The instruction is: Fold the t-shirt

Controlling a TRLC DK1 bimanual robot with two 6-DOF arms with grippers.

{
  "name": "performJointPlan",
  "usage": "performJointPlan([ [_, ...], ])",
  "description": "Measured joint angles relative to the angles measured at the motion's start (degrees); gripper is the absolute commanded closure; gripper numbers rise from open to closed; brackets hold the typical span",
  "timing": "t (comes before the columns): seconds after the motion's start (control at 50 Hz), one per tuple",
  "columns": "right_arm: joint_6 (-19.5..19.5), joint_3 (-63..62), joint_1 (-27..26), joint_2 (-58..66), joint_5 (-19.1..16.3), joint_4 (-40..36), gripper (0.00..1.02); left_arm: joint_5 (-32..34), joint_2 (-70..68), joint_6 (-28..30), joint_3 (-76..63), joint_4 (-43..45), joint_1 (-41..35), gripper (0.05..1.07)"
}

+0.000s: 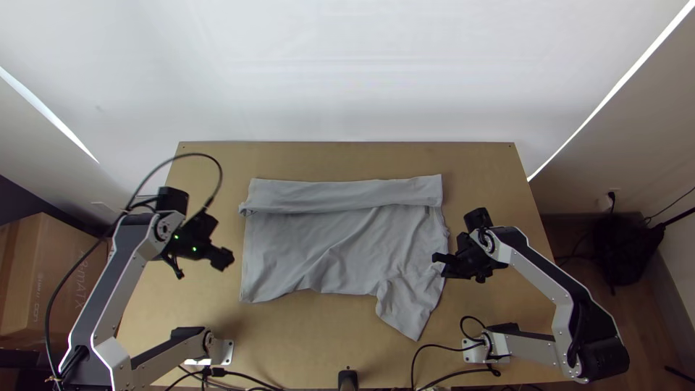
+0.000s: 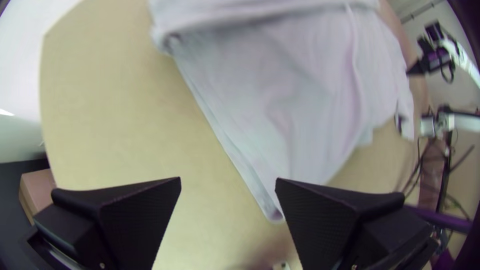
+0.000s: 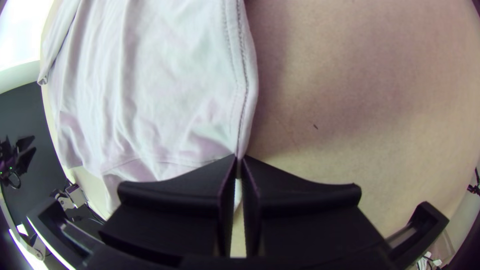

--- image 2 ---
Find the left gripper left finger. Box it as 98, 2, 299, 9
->
32, 176, 183, 270

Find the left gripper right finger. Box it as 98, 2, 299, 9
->
274, 177, 439, 270

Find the grey t-shirt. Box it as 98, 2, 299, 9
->
146, 0, 416, 224

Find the cardboard box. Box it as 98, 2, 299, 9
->
18, 168, 58, 226

